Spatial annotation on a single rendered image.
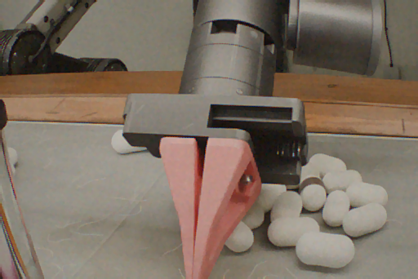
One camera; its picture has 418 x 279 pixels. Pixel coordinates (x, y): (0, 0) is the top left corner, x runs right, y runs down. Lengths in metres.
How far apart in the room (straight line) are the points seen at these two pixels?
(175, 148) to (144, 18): 2.40
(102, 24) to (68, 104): 2.21
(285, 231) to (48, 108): 0.35
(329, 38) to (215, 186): 0.12
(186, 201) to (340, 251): 0.09
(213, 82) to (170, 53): 2.36
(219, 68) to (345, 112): 0.22
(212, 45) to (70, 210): 0.17
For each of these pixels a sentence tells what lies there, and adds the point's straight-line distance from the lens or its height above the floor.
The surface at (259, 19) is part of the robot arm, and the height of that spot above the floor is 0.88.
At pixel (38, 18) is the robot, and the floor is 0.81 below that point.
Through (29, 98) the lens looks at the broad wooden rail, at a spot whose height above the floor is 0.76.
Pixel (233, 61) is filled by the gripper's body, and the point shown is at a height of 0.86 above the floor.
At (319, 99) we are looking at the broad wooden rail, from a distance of 0.51.
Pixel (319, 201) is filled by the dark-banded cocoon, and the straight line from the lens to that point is 0.36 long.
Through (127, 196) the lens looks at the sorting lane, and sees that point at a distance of 0.40.
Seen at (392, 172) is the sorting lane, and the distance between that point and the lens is 0.43.
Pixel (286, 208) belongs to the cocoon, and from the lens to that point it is 0.34.
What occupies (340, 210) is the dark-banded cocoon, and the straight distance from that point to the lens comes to 0.34.
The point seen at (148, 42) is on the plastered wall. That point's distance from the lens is 2.68.
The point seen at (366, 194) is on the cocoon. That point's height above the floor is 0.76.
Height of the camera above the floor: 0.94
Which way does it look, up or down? 24 degrees down
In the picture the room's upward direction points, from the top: 4 degrees counter-clockwise
